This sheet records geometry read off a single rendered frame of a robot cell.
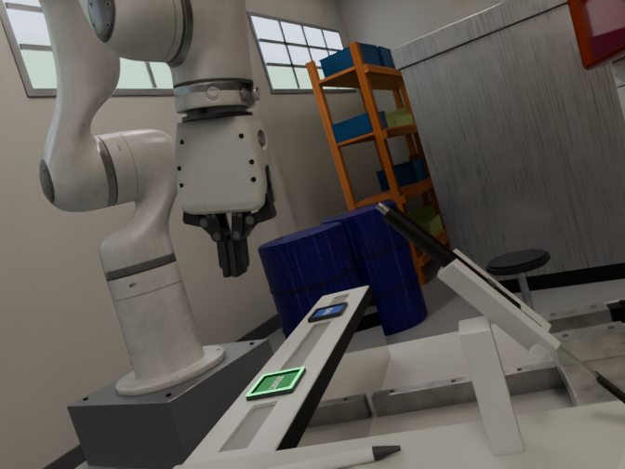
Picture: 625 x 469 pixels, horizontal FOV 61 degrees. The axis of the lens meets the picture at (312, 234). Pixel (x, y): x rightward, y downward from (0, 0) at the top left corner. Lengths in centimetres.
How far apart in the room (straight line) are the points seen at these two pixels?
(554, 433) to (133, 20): 46
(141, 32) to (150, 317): 51
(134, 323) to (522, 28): 326
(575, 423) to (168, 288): 67
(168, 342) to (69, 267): 265
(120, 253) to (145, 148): 18
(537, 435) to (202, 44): 44
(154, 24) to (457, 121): 342
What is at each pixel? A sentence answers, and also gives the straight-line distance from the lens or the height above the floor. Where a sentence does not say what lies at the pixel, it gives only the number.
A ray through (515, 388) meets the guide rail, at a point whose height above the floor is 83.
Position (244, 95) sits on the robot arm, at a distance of 56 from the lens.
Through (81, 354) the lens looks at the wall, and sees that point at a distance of 352.
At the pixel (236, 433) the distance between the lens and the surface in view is 56.
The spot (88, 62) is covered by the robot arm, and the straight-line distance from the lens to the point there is 91.
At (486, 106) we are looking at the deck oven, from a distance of 380.
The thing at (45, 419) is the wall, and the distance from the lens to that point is 342.
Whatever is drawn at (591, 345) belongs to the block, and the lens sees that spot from 70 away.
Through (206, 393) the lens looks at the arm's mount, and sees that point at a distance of 87.
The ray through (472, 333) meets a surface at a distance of 35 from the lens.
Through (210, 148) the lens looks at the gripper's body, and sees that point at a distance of 56.
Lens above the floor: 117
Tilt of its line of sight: 5 degrees down
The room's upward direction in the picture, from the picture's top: 17 degrees counter-clockwise
